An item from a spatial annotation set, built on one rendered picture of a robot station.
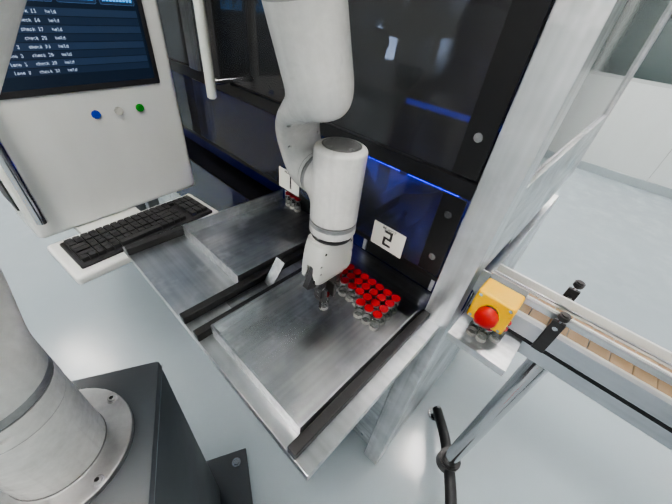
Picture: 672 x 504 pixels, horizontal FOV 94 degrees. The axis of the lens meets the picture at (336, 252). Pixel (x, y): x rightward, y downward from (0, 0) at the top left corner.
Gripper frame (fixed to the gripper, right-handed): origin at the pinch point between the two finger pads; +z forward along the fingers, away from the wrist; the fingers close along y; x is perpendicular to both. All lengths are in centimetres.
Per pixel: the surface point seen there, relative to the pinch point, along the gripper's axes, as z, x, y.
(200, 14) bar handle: -42, -55, -9
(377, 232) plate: -8.2, 0.3, -15.6
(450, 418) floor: 94, 36, -55
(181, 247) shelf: 6.1, -39.5, 13.5
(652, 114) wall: 17, 39, -476
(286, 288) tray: 4.8, -9.2, 3.1
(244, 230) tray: 5.9, -35.6, -3.1
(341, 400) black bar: 4.1, 17.6, 13.2
